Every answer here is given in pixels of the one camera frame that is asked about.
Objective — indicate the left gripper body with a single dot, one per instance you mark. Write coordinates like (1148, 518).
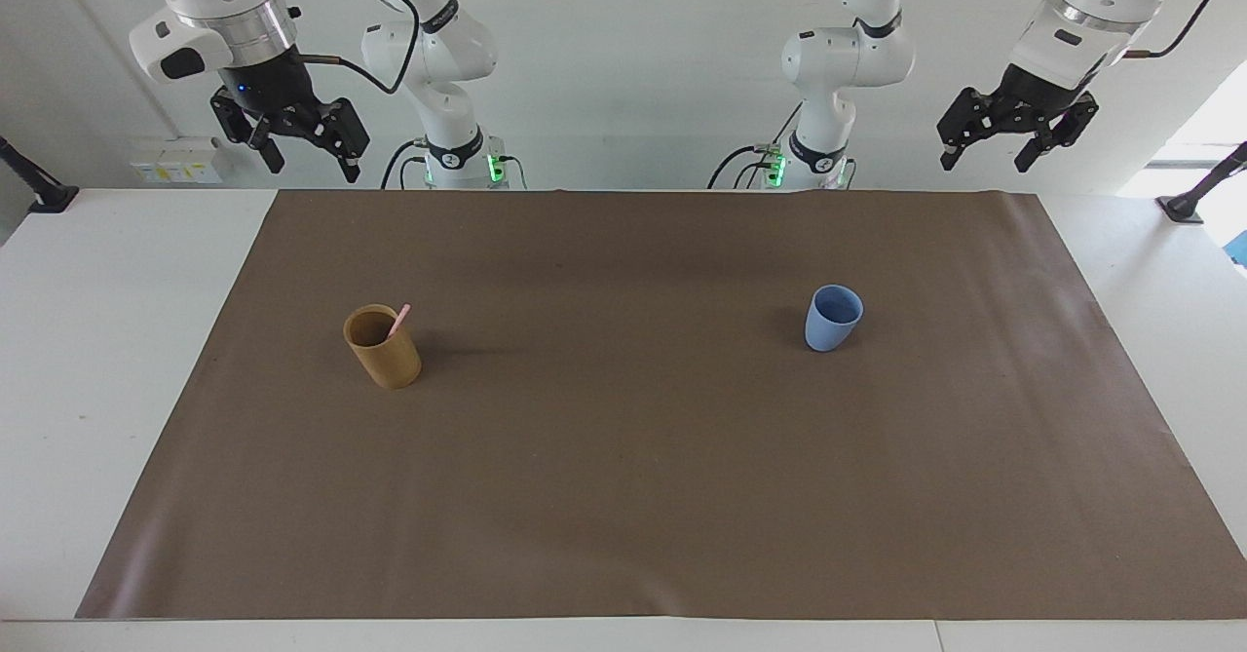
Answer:
(1042, 92)

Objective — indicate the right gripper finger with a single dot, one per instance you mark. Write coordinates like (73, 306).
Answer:
(244, 121)
(336, 131)

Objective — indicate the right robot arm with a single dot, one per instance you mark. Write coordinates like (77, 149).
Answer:
(443, 57)

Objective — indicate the blue cup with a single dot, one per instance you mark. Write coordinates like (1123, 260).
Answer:
(830, 326)

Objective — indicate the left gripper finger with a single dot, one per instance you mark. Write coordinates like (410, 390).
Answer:
(1072, 126)
(974, 116)

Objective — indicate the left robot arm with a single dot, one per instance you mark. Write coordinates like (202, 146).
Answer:
(838, 57)

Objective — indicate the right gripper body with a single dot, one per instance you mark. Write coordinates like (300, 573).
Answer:
(273, 82)

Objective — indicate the pink chopstick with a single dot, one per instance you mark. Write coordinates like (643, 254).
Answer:
(400, 319)

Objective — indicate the brown cup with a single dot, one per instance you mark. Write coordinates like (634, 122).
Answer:
(390, 360)

